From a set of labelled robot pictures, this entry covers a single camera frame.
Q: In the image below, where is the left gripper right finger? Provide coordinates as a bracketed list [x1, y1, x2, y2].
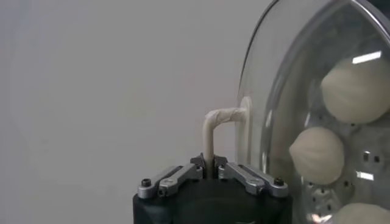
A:
[213, 154, 289, 198]

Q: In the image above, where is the white steamed baozi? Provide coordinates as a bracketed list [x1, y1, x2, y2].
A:
[288, 126, 346, 186]
[331, 202, 390, 224]
[320, 56, 390, 124]

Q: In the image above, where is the round glass pot lid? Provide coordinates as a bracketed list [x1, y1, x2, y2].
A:
[202, 0, 390, 224]

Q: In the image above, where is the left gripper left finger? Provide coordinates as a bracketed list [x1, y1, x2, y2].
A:
[136, 153, 205, 200]

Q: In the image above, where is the stainless steel steamer pot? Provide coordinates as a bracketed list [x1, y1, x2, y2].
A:
[261, 0, 390, 224]

